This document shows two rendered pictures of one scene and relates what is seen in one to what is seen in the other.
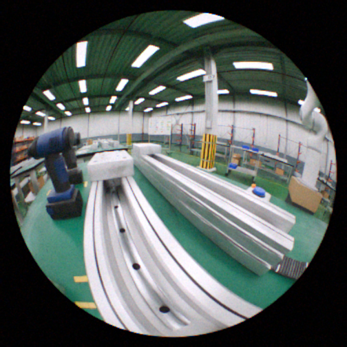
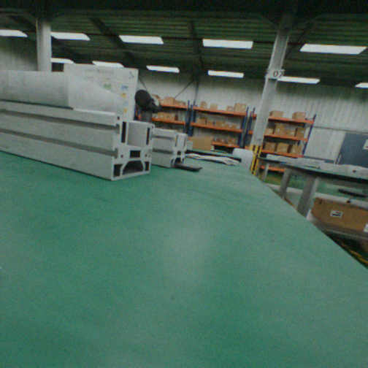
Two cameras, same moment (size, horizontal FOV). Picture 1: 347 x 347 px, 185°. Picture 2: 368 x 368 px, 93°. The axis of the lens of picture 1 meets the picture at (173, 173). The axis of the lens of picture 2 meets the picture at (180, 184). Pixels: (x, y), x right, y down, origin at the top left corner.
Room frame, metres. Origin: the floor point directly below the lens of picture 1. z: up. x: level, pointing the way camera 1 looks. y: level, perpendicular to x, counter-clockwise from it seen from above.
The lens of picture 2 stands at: (0.96, 0.13, 0.84)
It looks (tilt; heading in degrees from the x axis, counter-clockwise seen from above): 13 degrees down; 141
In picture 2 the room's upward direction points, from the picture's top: 9 degrees clockwise
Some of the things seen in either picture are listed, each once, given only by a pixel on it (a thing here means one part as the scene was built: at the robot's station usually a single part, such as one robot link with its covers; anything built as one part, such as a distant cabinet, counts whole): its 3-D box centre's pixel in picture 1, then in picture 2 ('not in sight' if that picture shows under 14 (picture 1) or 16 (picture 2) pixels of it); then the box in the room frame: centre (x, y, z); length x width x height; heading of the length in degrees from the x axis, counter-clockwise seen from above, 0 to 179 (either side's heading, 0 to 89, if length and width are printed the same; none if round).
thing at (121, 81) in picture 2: not in sight; (98, 121); (-2.96, 0.97, 0.97); 1.50 x 0.50 x 1.95; 40
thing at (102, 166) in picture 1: (111, 166); not in sight; (0.27, 0.18, 0.87); 0.16 x 0.11 x 0.07; 33
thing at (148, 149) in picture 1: (145, 150); (64, 106); (0.58, 0.16, 0.87); 0.16 x 0.11 x 0.07; 33
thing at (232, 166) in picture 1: (242, 160); not in sight; (2.68, -1.94, 0.50); 1.03 x 0.55 x 1.01; 52
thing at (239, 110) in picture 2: not in sight; (215, 133); (-6.00, 7.53, 1.59); 2.83 x 0.98 x 3.17; 40
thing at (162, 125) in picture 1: (159, 134); not in sight; (5.88, 0.88, 0.97); 1.51 x 0.50 x 1.95; 60
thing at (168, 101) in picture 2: not in sight; (163, 125); (-8.28, 5.59, 1.58); 2.83 x 0.98 x 3.15; 40
